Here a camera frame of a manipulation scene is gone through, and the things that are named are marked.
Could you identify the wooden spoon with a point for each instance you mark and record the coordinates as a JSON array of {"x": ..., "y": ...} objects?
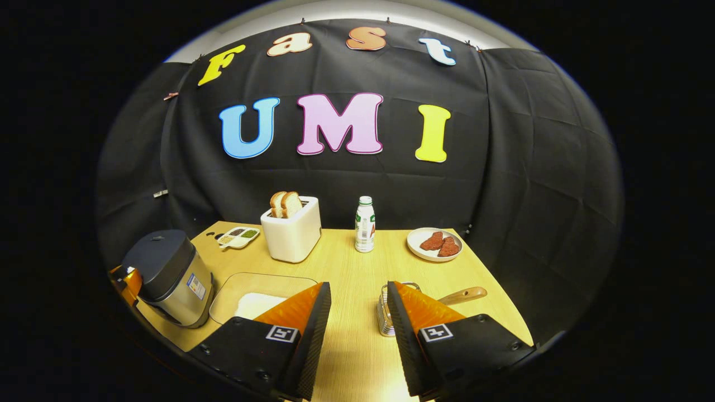
[{"x": 466, "y": 294}]

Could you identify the white toaster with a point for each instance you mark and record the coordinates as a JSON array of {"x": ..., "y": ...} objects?
[{"x": 293, "y": 240}]

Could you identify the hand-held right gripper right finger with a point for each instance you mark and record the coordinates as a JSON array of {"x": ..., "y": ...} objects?
[{"x": 405, "y": 346}]

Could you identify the red cloth clip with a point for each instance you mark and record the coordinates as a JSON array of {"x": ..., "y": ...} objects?
[{"x": 171, "y": 96}]

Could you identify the white round plate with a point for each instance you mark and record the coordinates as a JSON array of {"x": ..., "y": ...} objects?
[{"x": 416, "y": 245}]

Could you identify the clear plastic rice box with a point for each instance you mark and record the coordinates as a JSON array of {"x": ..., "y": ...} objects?
[{"x": 240, "y": 282}]

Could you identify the white sectioned condiment dish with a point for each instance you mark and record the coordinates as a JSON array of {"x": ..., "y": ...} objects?
[{"x": 239, "y": 237}]

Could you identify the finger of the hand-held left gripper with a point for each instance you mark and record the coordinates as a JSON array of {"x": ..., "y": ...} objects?
[{"x": 131, "y": 285}]

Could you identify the white milk bottle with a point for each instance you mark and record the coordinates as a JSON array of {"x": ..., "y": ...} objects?
[{"x": 365, "y": 229}]

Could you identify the dark grey rice cooker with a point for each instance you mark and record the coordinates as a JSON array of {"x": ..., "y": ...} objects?
[{"x": 167, "y": 273}]

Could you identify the toasted bread slice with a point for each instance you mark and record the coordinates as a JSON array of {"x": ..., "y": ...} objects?
[
  {"x": 276, "y": 205},
  {"x": 292, "y": 204}
]

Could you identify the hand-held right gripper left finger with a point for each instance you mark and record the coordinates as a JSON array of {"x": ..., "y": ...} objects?
[{"x": 313, "y": 346}]

